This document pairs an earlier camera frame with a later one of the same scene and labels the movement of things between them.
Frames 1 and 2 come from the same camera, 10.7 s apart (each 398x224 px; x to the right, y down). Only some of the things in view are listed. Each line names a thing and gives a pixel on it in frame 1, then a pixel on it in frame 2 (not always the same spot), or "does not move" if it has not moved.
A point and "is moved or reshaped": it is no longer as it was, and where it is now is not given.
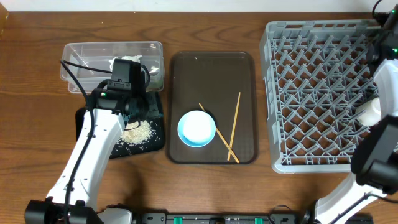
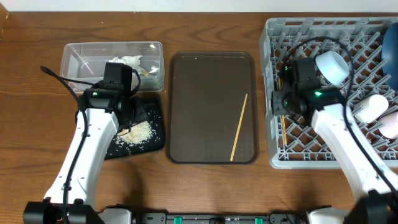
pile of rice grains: x=139 y=134 does not move
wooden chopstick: x=224 y=139 → x=283 y=117
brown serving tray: x=222 y=84 does not move
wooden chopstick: x=234 y=127 is moved or reshaped
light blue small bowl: x=196 y=129 → x=333 y=67
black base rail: x=162 y=218 does not move
